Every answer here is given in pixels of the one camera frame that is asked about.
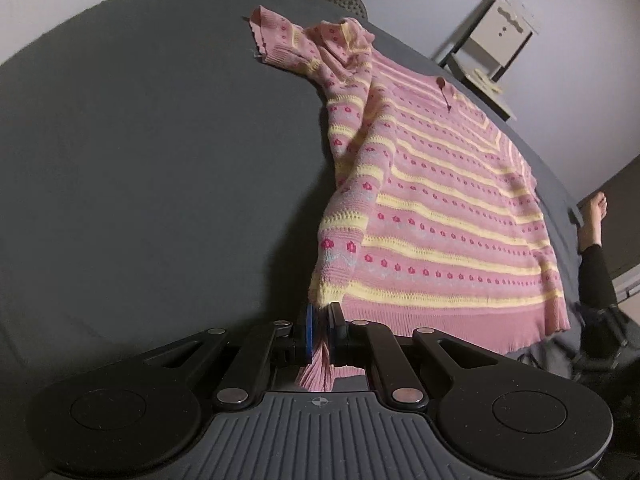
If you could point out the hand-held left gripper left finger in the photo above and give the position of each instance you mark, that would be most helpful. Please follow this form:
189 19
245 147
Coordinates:
310 327

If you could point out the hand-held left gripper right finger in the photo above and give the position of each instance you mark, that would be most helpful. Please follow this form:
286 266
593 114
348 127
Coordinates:
339 335

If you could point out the pink striped knit sweater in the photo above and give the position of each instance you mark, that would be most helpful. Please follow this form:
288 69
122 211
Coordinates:
430 200

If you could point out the person's black-trousered leg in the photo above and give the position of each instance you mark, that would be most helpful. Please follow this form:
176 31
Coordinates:
597 275

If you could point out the person's bare foot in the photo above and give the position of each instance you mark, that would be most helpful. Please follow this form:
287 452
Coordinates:
592 220

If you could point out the grey door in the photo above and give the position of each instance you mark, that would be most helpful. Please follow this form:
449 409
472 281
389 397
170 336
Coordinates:
620 220

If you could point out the pale yellow cloth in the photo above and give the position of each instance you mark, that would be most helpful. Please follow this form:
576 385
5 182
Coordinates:
487 79

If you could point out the grey knitted round cushion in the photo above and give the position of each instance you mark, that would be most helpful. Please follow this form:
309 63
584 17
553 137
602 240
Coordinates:
345 2

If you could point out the white chair with black legs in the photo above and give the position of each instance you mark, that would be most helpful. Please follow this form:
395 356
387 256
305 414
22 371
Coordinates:
500 30

